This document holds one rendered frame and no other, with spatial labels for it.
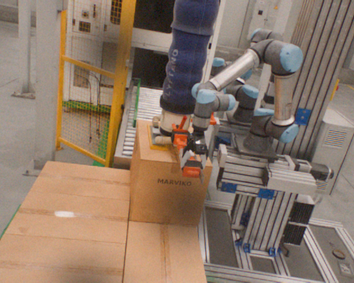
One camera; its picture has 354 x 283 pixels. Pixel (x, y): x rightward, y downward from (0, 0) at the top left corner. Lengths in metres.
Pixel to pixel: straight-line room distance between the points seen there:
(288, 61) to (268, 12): 9.52
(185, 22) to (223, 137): 0.94
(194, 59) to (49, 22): 1.56
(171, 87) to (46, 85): 1.54
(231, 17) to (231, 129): 8.94
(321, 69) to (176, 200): 1.10
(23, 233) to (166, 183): 0.76
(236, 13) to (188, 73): 9.41
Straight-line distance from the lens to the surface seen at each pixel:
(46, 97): 3.35
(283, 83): 1.81
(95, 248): 1.92
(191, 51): 1.96
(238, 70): 1.74
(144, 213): 2.09
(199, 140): 1.52
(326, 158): 2.37
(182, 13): 1.94
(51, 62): 3.25
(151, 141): 2.08
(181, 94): 2.00
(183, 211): 2.11
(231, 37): 11.39
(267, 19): 11.23
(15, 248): 1.94
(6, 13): 12.26
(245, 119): 2.52
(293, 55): 1.74
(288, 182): 2.06
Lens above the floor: 1.79
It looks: 22 degrees down
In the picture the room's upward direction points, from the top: 11 degrees clockwise
